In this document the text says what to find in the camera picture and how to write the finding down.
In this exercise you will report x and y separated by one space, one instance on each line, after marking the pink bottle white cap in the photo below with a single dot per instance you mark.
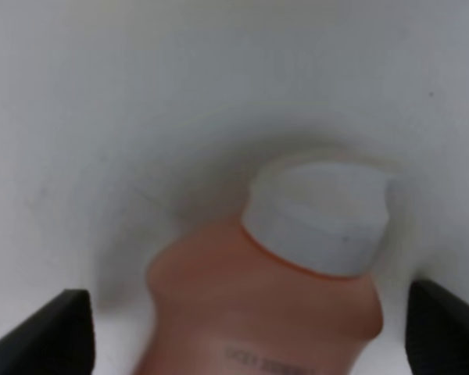
283 287

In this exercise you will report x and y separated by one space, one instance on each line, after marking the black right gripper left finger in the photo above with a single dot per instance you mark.
57 339

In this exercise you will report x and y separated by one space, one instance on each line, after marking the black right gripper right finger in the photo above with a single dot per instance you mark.
437 330

